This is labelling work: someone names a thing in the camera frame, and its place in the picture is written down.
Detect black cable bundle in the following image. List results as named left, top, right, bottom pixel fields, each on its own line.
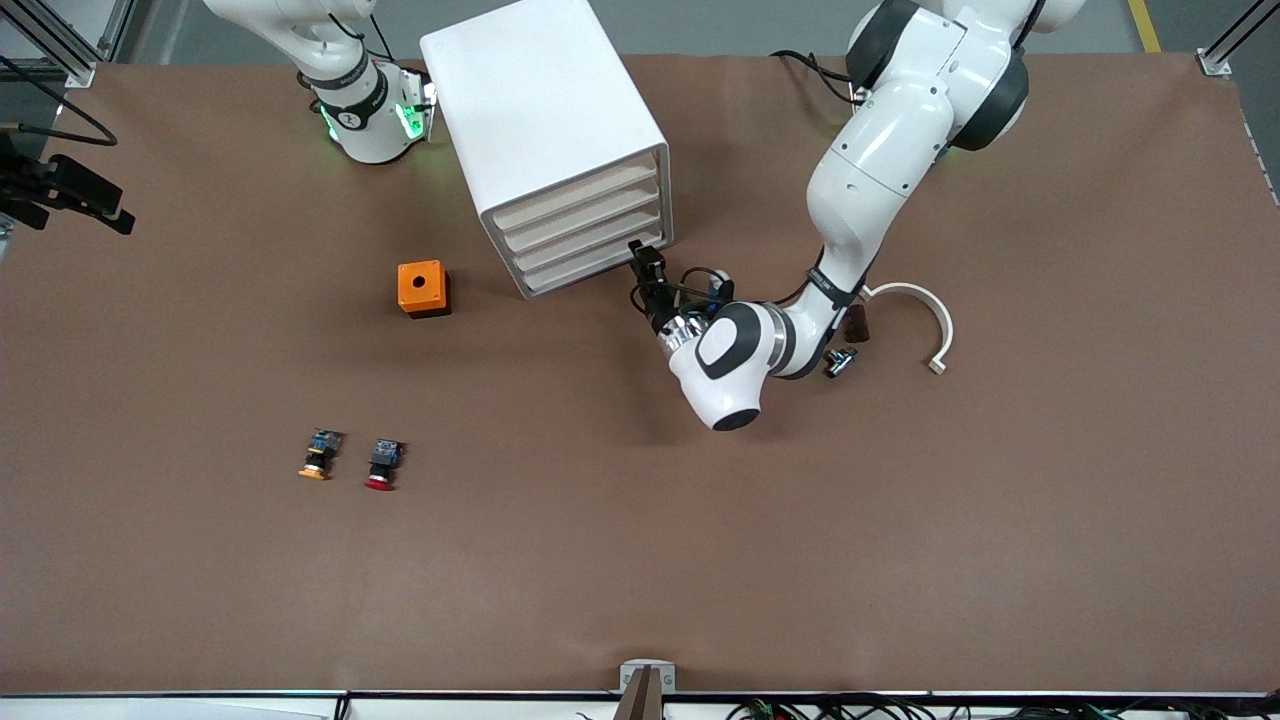
left=725, top=694, right=1280, bottom=720

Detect red mushroom push button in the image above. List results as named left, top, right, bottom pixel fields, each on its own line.
left=363, top=437, right=405, bottom=492

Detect black arm base cable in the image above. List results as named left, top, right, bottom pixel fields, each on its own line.
left=770, top=48, right=863, bottom=101

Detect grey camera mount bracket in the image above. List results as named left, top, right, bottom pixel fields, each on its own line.
left=612, top=659, right=677, bottom=720

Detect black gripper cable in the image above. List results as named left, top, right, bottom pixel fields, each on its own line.
left=0, top=55, right=117, bottom=147
left=680, top=264, right=737, bottom=305

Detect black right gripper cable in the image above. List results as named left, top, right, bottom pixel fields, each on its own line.
left=0, top=55, right=117, bottom=147

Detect orange button enclosure box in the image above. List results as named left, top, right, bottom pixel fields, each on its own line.
left=397, top=260, right=452, bottom=320

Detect yellow mushroom push button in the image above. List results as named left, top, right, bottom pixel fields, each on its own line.
left=298, top=428, right=345, bottom=481

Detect beige lowest cabinet drawer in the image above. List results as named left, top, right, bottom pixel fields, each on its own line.
left=522, top=228, right=669, bottom=297

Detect white table edge rail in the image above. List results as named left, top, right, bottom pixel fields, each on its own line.
left=0, top=689, right=1280, bottom=720

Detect aluminium frame profile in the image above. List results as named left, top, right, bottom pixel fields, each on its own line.
left=1195, top=0, right=1280, bottom=77
left=0, top=0, right=137, bottom=89

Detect white curved plastic arc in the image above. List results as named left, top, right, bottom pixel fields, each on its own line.
left=862, top=282, right=955, bottom=376

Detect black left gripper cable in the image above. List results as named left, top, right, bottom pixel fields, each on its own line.
left=680, top=264, right=737, bottom=305

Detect white drawer cabinet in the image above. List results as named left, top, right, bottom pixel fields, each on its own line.
left=419, top=0, right=674, bottom=301

